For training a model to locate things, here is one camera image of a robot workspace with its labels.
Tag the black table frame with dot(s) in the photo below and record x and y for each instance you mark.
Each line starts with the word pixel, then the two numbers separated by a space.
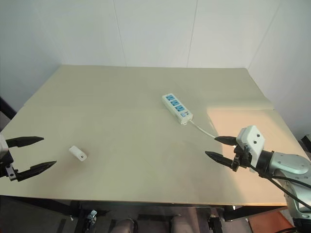
pixel 155 208

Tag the white plug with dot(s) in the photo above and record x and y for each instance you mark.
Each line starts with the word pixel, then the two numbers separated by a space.
pixel 78 153

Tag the orange brown board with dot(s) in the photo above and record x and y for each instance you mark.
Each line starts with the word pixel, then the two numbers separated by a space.
pixel 265 222

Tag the white power strip with cable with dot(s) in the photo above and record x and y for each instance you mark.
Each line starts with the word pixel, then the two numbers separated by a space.
pixel 176 108

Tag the metal caster wheel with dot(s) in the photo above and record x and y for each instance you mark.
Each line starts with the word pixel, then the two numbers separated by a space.
pixel 92 216
pixel 213 220

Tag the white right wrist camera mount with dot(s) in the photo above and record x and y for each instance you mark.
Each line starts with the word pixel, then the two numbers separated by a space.
pixel 251 143

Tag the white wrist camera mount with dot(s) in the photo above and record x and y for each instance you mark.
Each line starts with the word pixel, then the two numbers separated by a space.
pixel 251 143
pixel 2 145

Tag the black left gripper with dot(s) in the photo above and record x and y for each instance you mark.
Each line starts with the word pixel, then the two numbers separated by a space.
pixel 6 167

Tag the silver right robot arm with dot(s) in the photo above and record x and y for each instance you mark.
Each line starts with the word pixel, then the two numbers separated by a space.
pixel 289 165

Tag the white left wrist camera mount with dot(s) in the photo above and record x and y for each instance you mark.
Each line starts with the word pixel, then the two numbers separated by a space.
pixel 2 145

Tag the dark slanted stand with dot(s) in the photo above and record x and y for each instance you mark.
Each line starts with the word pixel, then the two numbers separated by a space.
pixel 5 106

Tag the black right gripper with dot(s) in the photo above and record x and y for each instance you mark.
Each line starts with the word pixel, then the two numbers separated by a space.
pixel 241 157

